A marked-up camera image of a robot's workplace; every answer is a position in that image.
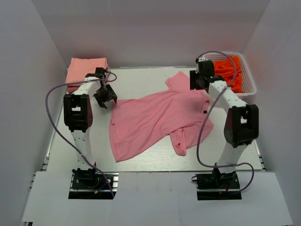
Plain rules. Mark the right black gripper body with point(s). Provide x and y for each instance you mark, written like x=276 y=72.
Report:
x=200 y=77

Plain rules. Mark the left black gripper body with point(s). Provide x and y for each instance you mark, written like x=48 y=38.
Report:
x=101 y=91

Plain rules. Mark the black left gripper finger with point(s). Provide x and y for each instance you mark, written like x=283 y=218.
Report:
x=101 y=99
x=111 y=95

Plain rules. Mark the pink t-shirt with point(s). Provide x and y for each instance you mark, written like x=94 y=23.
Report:
x=137 y=124
x=73 y=86

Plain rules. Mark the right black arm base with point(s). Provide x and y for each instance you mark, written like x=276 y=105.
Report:
x=210 y=189

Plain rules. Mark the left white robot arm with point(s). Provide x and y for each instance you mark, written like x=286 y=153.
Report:
x=78 y=116

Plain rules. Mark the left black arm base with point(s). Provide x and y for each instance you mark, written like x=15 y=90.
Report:
x=92 y=185

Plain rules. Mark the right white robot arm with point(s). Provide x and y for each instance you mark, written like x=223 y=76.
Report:
x=242 y=121

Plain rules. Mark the orange crumpled t-shirt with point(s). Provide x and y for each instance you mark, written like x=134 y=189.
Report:
x=225 y=69

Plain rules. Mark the folded salmon t-shirt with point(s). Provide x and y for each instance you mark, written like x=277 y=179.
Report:
x=79 y=68

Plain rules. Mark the folded pink t-shirt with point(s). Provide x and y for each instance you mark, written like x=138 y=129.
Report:
x=73 y=86

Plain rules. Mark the white plastic basket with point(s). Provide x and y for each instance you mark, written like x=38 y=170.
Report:
x=248 y=85

